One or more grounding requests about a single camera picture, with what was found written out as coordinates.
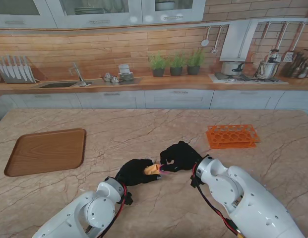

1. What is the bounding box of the pink rubber band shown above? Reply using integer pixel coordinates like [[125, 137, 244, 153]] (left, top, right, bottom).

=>
[[158, 163, 173, 174]]

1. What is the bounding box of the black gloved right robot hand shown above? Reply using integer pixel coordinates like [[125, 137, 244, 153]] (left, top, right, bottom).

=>
[[160, 141, 204, 173]]

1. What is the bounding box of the red black right arm cable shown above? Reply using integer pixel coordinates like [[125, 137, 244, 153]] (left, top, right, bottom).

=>
[[192, 171, 244, 238]]

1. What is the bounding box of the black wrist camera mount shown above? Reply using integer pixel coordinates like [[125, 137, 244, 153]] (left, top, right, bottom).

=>
[[123, 191, 134, 206], [190, 175, 203, 189]]

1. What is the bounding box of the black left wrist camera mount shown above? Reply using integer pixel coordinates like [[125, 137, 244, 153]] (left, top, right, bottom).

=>
[[123, 191, 134, 206]]

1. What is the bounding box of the brown wooden tray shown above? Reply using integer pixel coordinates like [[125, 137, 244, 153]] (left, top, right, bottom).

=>
[[3, 128, 87, 178]]

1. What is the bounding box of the red black left arm cable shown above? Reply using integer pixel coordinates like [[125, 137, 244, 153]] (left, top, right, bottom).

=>
[[96, 182, 128, 238]]

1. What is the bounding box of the red black arm cable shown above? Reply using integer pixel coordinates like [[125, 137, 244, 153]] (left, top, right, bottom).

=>
[[96, 182, 128, 238], [192, 171, 244, 238]]

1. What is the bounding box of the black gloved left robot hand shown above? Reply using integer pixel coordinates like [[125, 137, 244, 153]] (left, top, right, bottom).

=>
[[115, 159, 161, 187]]

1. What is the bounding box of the yellow microfibre cloth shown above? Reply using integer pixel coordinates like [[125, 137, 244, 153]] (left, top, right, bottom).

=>
[[143, 163, 161, 176]]

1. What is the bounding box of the orange test tube rack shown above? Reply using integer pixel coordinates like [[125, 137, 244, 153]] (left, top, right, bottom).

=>
[[206, 124, 260, 149]]

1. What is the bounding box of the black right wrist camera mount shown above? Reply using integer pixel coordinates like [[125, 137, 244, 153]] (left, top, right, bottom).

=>
[[190, 175, 203, 189]]

